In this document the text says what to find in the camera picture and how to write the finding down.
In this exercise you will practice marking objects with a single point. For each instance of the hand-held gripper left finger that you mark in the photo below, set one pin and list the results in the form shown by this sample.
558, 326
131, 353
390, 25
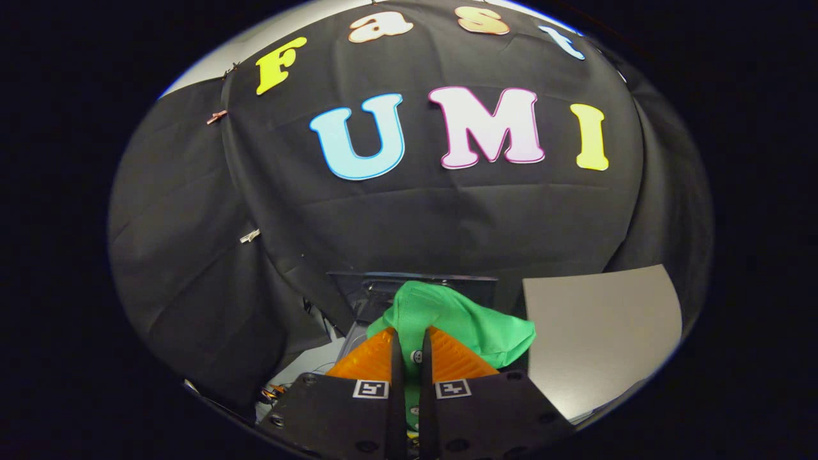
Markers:
399, 396

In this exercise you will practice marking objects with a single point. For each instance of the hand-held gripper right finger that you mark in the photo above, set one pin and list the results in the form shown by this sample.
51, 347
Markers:
427, 409

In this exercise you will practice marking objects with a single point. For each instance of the green polo shirt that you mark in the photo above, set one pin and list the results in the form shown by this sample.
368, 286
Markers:
460, 319

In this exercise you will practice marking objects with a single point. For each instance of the black backdrop cloth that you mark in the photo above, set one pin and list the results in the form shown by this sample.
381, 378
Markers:
415, 217

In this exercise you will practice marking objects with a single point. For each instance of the silver clip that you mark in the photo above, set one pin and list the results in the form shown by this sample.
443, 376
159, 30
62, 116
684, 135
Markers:
250, 236

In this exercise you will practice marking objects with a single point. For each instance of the copper clip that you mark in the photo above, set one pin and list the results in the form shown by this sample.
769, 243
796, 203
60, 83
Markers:
216, 117

